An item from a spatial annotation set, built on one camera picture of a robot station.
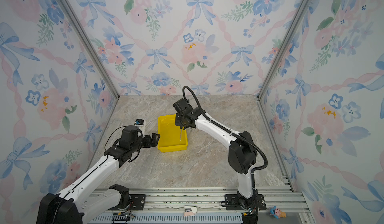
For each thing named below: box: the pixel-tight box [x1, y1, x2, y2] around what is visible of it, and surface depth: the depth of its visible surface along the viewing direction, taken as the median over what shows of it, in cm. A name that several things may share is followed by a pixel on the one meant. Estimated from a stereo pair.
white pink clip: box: [183, 206, 197, 217], surface depth 72 cm
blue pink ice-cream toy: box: [269, 205, 287, 220], surface depth 71 cm
